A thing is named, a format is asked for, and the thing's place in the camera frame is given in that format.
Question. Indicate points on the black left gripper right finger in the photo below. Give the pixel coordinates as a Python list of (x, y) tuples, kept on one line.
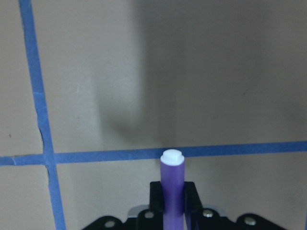
[(192, 205)]

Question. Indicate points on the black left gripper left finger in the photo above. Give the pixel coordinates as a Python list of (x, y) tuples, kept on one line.
[(156, 199)]

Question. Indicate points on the purple pen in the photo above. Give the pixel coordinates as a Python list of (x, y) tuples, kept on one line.
[(172, 171)]

